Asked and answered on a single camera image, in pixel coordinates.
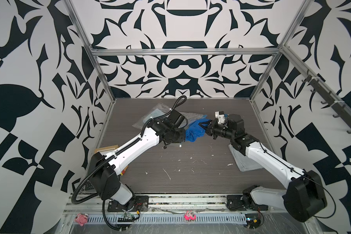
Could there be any light teal towel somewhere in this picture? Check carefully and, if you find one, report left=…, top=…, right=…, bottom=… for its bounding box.
left=144, top=104, right=169, bottom=121

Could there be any black corrugated cable conduit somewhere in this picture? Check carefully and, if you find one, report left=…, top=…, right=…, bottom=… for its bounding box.
left=71, top=95, right=188, bottom=205

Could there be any green circuit board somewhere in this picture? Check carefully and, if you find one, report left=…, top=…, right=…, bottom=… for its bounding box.
left=244, top=216, right=262, bottom=230

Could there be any pink toy on rail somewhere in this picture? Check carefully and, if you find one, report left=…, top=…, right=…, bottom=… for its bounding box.
left=184, top=211, right=197, bottom=222

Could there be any grey towel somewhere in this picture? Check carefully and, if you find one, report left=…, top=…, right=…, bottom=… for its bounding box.
left=228, top=144, right=263, bottom=172

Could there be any pink plush toy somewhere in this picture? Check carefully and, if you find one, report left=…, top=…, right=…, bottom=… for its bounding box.
left=74, top=213, right=89, bottom=227

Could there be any clear vacuum bag blue zip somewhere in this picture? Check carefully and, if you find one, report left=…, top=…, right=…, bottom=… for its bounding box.
left=132, top=103, right=208, bottom=131

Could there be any white slotted cable duct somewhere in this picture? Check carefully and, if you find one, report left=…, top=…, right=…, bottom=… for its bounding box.
left=87, top=213, right=247, bottom=225

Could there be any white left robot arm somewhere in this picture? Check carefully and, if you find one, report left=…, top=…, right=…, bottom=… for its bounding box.
left=88, top=110, right=188, bottom=210

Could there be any blue towel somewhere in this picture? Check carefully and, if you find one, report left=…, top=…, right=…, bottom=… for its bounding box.
left=185, top=119, right=209, bottom=142

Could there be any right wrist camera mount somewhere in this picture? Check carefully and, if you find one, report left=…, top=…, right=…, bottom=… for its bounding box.
left=215, top=111, right=227, bottom=124

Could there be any grey wall hook rack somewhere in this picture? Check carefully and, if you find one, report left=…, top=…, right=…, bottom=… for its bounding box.
left=302, top=69, right=351, bottom=134

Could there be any wooden picture frame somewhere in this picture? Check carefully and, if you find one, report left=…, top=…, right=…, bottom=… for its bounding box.
left=94, top=145, right=119, bottom=155

